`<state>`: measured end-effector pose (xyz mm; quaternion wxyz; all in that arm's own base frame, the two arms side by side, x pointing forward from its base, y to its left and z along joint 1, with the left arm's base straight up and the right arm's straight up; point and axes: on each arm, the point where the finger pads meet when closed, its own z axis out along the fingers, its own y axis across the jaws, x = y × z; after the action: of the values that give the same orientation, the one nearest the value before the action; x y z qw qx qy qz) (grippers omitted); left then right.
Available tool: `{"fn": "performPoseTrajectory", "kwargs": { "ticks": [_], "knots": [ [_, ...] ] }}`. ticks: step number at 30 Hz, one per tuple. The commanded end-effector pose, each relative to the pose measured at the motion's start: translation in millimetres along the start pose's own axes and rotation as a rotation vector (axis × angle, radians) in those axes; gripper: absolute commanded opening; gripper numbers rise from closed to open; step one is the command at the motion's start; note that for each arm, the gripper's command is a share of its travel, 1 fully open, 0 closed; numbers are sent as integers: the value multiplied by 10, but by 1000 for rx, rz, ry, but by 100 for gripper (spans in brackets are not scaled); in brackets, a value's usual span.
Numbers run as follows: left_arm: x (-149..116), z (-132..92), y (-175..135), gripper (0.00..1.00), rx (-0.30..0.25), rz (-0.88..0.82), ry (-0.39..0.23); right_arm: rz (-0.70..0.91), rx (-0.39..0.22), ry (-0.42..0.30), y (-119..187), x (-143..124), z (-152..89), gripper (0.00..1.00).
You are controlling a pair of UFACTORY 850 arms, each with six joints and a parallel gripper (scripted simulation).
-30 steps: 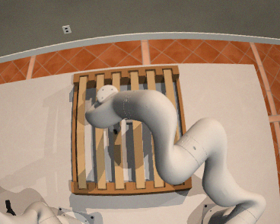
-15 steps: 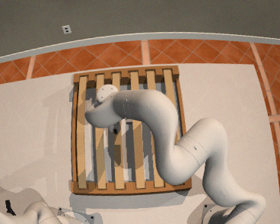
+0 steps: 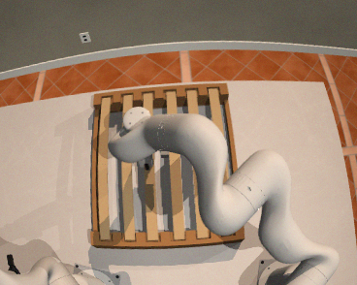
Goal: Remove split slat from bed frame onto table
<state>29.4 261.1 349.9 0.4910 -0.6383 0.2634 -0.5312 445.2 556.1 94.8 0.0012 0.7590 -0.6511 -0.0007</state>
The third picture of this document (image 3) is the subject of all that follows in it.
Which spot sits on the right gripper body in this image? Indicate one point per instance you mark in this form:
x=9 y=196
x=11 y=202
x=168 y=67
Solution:
x=148 y=160

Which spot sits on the tan wooden slat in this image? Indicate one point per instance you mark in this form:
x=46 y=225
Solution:
x=202 y=231
x=217 y=118
x=151 y=210
x=103 y=196
x=175 y=173
x=127 y=185

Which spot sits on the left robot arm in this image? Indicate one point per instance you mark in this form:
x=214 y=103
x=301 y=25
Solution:
x=50 y=271

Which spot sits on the wooden bed frame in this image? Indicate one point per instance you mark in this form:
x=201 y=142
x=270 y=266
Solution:
x=165 y=240

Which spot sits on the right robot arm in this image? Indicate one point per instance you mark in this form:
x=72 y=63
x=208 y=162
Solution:
x=263 y=179

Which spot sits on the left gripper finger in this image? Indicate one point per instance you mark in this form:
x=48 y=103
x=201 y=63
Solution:
x=11 y=264

